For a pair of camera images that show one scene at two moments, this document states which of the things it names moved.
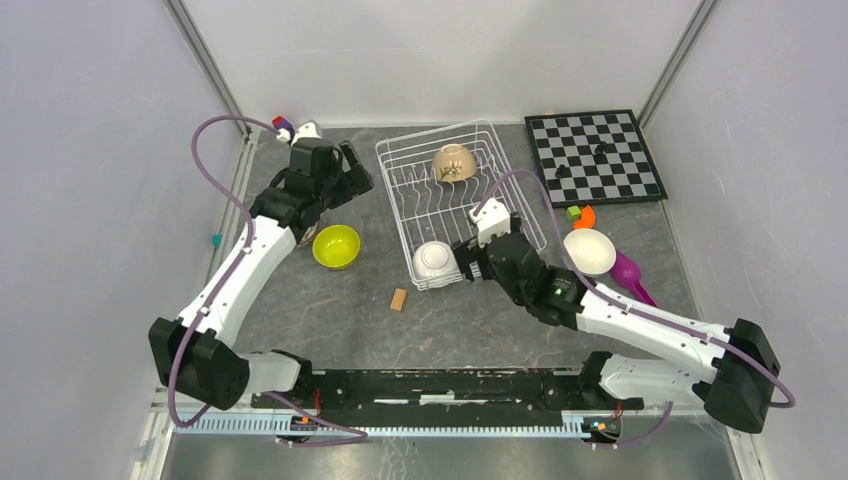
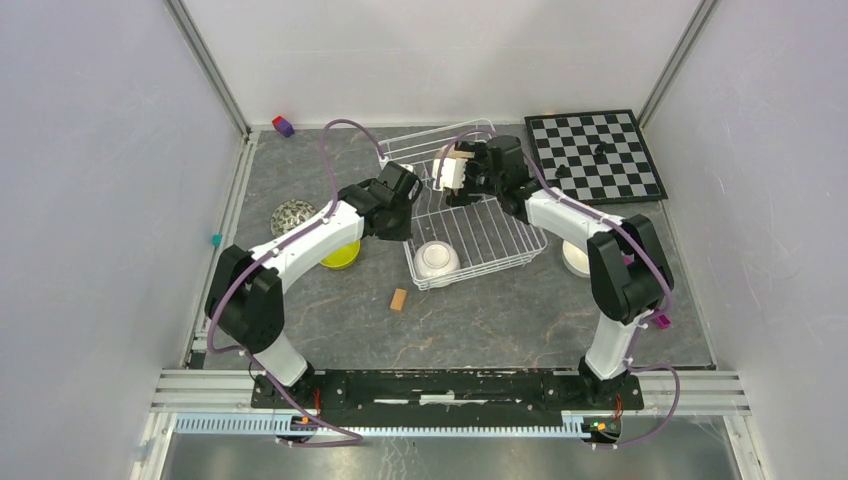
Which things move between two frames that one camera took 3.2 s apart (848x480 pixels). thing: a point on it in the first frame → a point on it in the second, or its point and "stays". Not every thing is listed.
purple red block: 280,122 stays
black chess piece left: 563,172 stays
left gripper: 358,180 → 404,232
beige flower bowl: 453,163 stays
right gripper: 468,252 → 466,195
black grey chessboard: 595,158 stays
